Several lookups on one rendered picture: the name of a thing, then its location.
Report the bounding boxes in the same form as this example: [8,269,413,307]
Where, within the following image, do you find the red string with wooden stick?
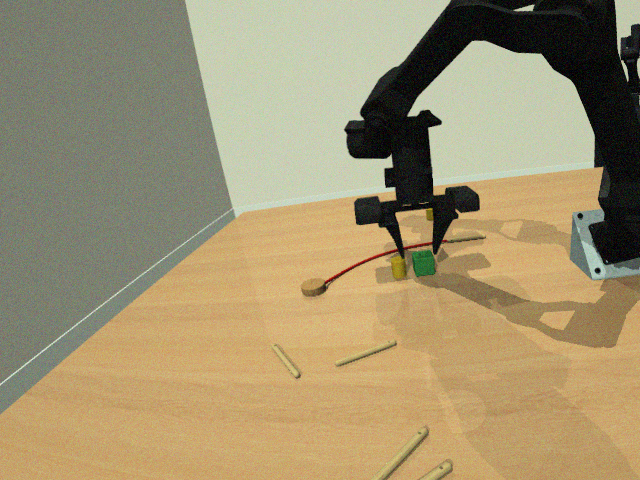
[325,234,486,284]

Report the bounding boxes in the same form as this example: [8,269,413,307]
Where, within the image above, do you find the green block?
[412,250,435,277]

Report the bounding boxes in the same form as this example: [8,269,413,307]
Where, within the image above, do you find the round wooden button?
[301,278,326,297]

